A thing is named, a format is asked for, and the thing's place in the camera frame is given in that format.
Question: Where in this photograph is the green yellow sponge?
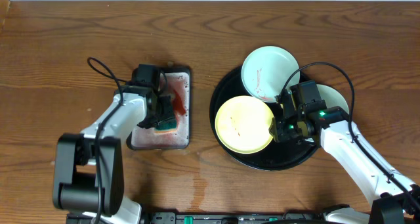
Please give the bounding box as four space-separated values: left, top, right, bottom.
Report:
154 118 177 133

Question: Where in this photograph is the yellow plate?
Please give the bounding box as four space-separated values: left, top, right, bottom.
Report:
215 96 274 154

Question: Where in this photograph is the green plate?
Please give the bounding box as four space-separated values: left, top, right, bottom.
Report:
317 84 349 114
241 46 299 102

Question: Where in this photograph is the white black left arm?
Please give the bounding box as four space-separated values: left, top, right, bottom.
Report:
52 86 171 223

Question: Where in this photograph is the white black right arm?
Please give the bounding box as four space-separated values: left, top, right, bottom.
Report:
270 91 419 223

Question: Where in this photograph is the black round tray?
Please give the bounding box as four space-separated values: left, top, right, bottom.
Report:
209 66 318 171

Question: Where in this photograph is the black rectangular soapy tray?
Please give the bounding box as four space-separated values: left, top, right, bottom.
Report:
126 66 191 150

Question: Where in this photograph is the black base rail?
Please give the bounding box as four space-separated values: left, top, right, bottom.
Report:
65 211 371 224

